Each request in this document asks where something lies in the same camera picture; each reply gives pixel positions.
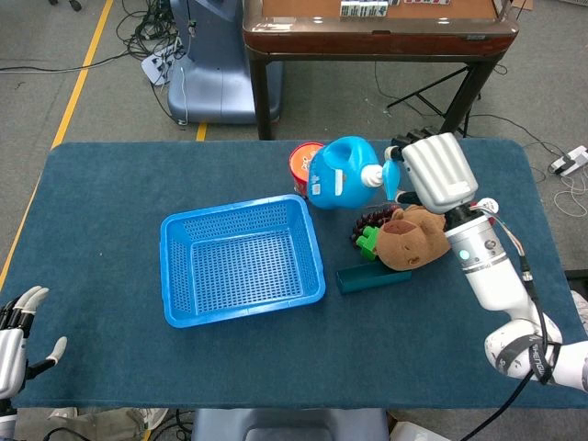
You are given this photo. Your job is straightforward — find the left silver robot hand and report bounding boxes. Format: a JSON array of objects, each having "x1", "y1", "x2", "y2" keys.
[{"x1": 0, "y1": 285, "x2": 69, "y2": 399}]

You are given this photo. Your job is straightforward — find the dark red grape bunch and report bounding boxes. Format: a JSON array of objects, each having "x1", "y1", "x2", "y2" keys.
[{"x1": 350, "y1": 204, "x2": 401, "y2": 249}]

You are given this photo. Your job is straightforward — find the white sneaker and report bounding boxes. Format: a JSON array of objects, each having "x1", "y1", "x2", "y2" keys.
[{"x1": 137, "y1": 407, "x2": 169, "y2": 431}]

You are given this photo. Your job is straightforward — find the teal rectangular box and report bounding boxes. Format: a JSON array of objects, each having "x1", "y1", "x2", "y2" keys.
[{"x1": 334, "y1": 261, "x2": 413, "y2": 295}]

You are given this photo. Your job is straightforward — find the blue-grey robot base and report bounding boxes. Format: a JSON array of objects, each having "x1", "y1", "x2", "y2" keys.
[{"x1": 166, "y1": 0, "x2": 284, "y2": 125}]

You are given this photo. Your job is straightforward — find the black floor cable bundle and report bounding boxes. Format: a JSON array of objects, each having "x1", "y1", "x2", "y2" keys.
[{"x1": 114, "y1": 0, "x2": 185, "y2": 61}]

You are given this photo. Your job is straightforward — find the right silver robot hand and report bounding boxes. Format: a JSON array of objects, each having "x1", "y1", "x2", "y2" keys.
[{"x1": 384, "y1": 128, "x2": 480, "y2": 215}]

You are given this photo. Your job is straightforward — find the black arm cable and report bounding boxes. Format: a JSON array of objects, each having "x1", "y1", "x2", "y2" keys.
[{"x1": 458, "y1": 256, "x2": 564, "y2": 441}]

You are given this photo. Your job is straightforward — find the mahjong tile row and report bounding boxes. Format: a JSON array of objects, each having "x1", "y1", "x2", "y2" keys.
[{"x1": 339, "y1": 0, "x2": 390, "y2": 18}]

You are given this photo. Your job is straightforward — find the teal table cloth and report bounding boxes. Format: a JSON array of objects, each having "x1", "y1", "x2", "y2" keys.
[{"x1": 0, "y1": 139, "x2": 575, "y2": 410}]

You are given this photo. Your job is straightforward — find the brown mahjong table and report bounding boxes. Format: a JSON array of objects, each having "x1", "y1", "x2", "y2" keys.
[{"x1": 242, "y1": 0, "x2": 520, "y2": 141}]

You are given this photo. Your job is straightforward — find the brown capybara plush toy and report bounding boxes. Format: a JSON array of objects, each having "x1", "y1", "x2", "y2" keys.
[{"x1": 375, "y1": 205, "x2": 452, "y2": 271}]

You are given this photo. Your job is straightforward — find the grey-blue robot torso base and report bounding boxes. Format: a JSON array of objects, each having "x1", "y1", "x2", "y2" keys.
[{"x1": 190, "y1": 407, "x2": 391, "y2": 441}]

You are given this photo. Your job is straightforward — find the white coiled floor cable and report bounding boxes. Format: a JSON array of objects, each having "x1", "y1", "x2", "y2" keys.
[{"x1": 553, "y1": 173, "x2": 588, "y2": 218}]

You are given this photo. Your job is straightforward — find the white power strip with plugs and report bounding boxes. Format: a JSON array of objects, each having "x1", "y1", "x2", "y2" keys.
[{"x1": 141, "y1": 45, "x2": 183, "y2": 86}]

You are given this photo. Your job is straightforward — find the green toy building block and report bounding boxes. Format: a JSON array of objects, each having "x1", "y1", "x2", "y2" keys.
[{"x1": 356, "y1": 225, "x2": 380, "y2": 263}]

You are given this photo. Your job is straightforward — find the blue detergent pump bottle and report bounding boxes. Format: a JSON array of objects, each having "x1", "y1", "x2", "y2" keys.
[{"x1": 306, "y1": 136, "x2": 401, "y2": 210}]

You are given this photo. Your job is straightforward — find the red instant noodle cup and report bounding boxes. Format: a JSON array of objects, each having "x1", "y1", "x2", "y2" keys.
[{"x1": 288, "y1": 141, "x2": 325, "y2": 199}]

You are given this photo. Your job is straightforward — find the blue plastic mesh basket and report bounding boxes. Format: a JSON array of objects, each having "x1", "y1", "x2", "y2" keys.
[{"x1": 159, "y1": 194, "x2": 327, "y2": 330}]

